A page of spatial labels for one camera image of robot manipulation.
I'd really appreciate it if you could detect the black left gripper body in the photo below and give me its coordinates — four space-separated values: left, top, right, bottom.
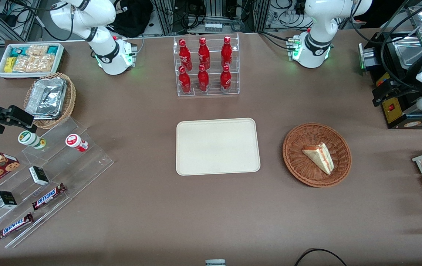
389 79 419 101

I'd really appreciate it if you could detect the triangular sandwich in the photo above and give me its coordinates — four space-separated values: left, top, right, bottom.
302 143 335 175

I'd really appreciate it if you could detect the aluminium foil tray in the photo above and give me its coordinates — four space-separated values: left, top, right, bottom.
25 77 67 120

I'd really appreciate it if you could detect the tan wicker basket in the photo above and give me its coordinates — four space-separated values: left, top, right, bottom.
23 72 77 129

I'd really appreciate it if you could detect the round brown wicker basket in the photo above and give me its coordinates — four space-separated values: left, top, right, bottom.
283 123 352 188

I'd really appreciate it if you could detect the beige rectangular tray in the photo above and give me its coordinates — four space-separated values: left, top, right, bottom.
176 118 261 176

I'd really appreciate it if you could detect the green lid white cup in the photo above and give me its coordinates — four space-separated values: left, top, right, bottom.
18 130 47 150

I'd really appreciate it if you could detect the black hot food case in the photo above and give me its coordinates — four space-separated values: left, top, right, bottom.
358 0 422 129

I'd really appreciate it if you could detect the steel food pan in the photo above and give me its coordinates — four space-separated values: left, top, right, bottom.
392 35 422 70

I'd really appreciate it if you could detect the white snack bin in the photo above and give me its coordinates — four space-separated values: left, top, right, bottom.
0 43 65 79

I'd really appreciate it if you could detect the red lid white cup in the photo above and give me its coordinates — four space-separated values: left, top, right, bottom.
65 134 89 152

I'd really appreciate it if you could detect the small black box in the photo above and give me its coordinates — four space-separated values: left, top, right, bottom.
0 191 18 209
29 166 50 185

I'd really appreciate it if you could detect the large clear cracker pack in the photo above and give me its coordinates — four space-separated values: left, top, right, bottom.
12 55 55 73

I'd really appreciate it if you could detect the clear acrylic stepped display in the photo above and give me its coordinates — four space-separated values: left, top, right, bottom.
0 117 114 249

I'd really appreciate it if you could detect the small clear cracker pack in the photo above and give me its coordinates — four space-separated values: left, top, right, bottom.
26 45 48 57

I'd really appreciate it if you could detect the snickers bar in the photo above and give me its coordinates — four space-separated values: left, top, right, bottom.
32 183 67 211
0 213 34 241

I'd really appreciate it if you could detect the black bag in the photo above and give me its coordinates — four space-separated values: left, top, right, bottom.
108 0 154 38

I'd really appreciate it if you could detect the red cola bottle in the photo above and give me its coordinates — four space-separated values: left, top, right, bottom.
198 64 210 92
198 37 210 70
220 64 232 91
221 36 233 68
179 66 192 94
179 38 193 71

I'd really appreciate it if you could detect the clear acrylic bottle rack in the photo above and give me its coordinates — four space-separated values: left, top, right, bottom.
173 33 240 97

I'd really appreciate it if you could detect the white power strip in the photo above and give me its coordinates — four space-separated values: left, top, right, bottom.
204 21 223 33

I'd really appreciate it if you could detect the black cable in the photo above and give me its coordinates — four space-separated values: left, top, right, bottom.
294 248 348 266

